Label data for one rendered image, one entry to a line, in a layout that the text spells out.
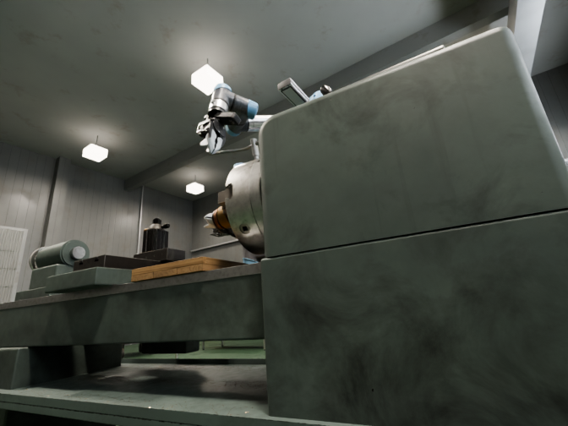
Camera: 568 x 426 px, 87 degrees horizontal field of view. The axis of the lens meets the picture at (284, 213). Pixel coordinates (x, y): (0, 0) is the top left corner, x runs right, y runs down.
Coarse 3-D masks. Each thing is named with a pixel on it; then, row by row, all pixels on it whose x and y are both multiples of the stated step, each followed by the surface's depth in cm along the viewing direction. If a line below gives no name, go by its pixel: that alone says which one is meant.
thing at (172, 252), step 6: (150, 252) 125; (156, 252) 124; (162, 252) 122; (168, 252) 122; (174, 252) 124; (180, 252) 127; (138, 258) 128; (144, 258) 126; (150, 258) 125; (156, 258) 123; (162, 258) 121; (168, 258) 121; (174, 258) 124; (180, 258) 127
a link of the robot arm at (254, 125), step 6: (252, 120) 138; (258, 120) 139; (264, 120) 141; (228, 126) 136; (234, 126) 134; (240, 126) 134; (246, 126) 137; (252, 126) 139; (258, 126) 140; (228, 132) 139; (234, 132) 138; (240, 132) 140
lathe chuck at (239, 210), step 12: (240, 168) 93; (228, 180) 91; (240, 180) 88; (240, 192) 87; (228, 204) 88; (240, 204) 86; (228, 216) 88; (240, 216) 86; (252, 216) 85; (252, 228) 86; (240, 240) 90; (252, 240) 89; (252, 252) 95; (264, 252) 95
